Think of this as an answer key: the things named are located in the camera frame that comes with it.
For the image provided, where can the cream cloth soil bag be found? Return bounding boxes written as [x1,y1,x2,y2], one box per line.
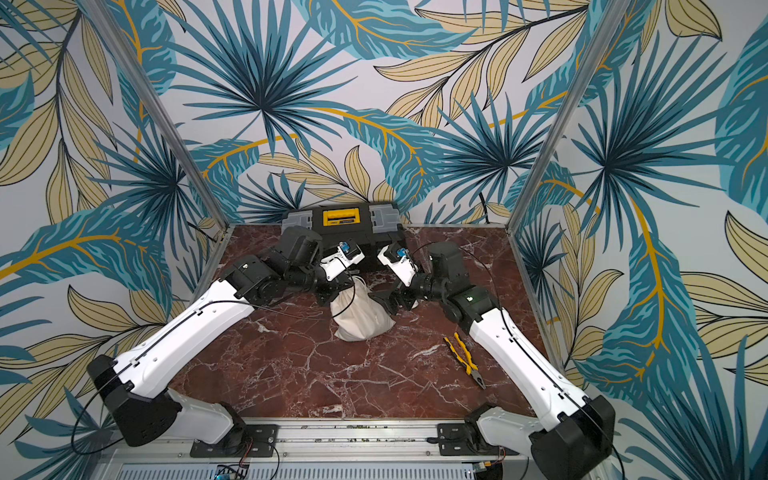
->
[330,276,395,342]

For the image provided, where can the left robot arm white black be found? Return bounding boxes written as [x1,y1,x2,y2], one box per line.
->
[87,227,365,454]

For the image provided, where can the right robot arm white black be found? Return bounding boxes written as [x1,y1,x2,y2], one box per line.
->
[371,242,615,479]

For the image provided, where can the black yellow toolbox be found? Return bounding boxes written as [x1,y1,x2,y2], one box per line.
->
[281,202,406,273]

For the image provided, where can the yellow black pliers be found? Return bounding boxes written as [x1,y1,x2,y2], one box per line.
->
[443,332,486,390]

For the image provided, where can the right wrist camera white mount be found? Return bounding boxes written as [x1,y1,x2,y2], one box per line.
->
[377,243,425,287]

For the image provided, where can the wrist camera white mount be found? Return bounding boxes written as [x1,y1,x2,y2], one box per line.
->
[377,243,425,287]
[319,241,365,281]

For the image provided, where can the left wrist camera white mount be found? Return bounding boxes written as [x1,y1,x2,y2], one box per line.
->
[319,241,365,281]

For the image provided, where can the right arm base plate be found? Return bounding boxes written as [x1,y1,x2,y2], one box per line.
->
[429,422,506,457]

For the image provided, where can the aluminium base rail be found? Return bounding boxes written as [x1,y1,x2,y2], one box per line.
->
[89,417,613,480]

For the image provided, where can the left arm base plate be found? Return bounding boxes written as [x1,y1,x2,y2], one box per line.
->
[190,424,279,459]

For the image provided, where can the right aluminium corner post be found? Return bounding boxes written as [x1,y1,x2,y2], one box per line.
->
[506,1,629,238]

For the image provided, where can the aluminium corner post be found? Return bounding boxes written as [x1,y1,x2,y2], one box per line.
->
[81,0,230,230]
[506,1,629,238]

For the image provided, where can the left aluminium corner post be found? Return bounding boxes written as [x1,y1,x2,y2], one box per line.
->
[81,0,230,230]

